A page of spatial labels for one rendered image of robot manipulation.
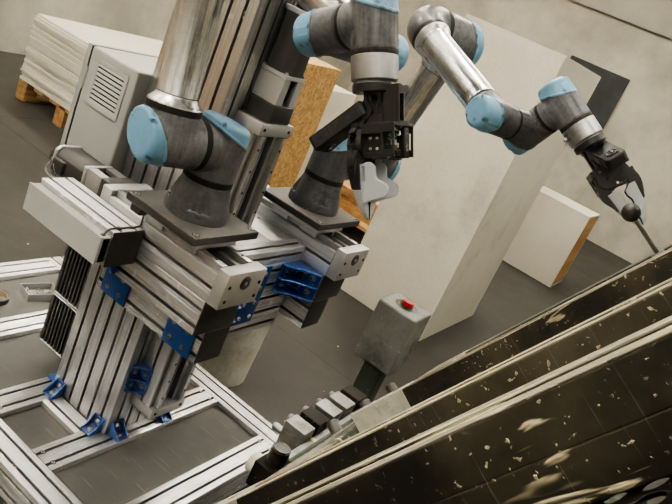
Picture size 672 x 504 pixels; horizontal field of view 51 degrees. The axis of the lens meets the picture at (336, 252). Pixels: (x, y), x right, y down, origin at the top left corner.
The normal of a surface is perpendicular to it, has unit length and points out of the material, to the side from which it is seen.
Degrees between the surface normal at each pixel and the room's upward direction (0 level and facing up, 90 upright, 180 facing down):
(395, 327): 90
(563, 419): 90
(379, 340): 90
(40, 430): 0
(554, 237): 90
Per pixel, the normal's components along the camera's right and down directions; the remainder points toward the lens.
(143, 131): -0.71, 0.10
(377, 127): -0.51, 0.09
